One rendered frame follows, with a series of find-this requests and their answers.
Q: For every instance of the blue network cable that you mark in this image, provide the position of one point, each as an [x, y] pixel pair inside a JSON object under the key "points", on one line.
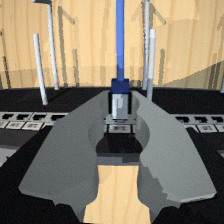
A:
{"points": [[120, 40]]}

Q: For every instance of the network cable plug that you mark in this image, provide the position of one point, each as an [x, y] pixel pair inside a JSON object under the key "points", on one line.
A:
{"points": [[120, 91]]}

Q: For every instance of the black network patch panel rack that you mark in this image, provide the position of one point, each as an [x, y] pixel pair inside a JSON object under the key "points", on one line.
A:
{"points": [[202, 109]]}

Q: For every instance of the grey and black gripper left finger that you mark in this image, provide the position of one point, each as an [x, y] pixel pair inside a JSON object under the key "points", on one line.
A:
{"points": [[57, 165]]}

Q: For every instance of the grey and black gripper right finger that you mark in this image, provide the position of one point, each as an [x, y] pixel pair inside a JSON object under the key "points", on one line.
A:
{"points": [[177, 166]]}

